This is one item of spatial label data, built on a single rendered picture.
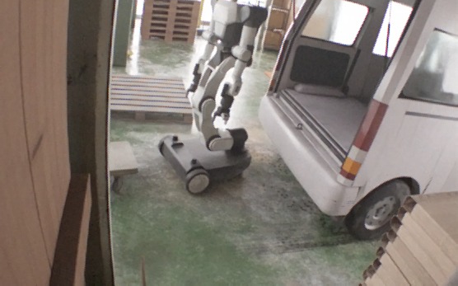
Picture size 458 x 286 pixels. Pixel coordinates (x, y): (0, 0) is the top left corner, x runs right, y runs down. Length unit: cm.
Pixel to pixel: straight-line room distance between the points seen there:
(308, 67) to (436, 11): 154
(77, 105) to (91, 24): 13
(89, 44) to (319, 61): 282
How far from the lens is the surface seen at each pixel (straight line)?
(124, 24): 509
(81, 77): 54
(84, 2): 52
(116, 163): 246
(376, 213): 254
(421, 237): 101
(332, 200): 213
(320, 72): 326
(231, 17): 228
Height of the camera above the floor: 155
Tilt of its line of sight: 26 degrees down
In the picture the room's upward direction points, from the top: 12 degrees clockwise
